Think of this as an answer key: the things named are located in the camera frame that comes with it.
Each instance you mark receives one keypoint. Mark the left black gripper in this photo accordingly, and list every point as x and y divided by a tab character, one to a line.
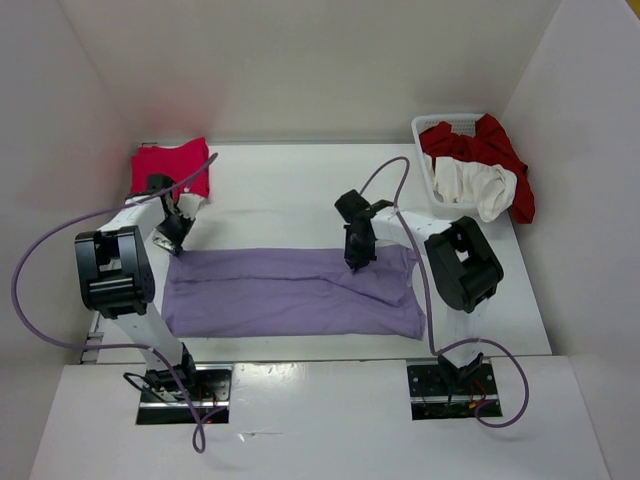
174	244

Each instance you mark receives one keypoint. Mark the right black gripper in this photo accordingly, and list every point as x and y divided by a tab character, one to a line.
356	259

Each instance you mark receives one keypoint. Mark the pink t shirt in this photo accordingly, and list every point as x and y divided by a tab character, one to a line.
177	163

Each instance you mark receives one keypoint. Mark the lavender t shirt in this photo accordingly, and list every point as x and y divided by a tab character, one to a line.
290	292

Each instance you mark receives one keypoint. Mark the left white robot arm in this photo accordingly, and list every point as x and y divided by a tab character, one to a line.
168	362

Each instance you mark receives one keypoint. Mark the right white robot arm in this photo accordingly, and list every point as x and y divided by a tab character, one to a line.
464	268

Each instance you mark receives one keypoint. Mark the cream white t shirt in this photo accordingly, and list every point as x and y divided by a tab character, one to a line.
489	189

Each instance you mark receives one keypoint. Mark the white plastic laundry basket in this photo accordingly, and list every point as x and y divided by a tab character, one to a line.
461	123

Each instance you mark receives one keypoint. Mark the dark red t shirt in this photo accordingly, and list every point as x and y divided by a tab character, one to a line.
490	146

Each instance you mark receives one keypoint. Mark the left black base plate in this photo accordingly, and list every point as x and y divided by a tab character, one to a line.
210	396

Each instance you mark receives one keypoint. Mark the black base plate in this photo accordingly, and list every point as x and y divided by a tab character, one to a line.
431	398
210	396

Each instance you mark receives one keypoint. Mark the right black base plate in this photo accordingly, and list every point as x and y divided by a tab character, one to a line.
431	398

